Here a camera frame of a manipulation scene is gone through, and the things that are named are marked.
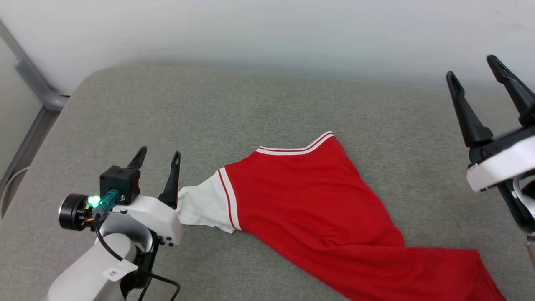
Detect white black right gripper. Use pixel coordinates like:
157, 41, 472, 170
446, 54, 535, 194

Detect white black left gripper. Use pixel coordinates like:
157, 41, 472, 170
58, 146, 183, 247

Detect red and white jersey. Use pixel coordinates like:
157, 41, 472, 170
176, 131, 507, 301

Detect grey fabric sofa seat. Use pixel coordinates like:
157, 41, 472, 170
0, 63, 535, 301

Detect teal left camera connector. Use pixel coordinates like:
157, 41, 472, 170
94, 189, 122, 219

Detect white paper cable tag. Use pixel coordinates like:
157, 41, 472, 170
101, 259, 139, 282

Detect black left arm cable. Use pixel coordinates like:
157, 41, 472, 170
94, 213, 181, 301

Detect thin white cable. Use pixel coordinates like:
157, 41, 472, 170
0, 166, 30, 214

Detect grey metal frame tube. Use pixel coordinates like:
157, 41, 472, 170
0, 19, 70, 218

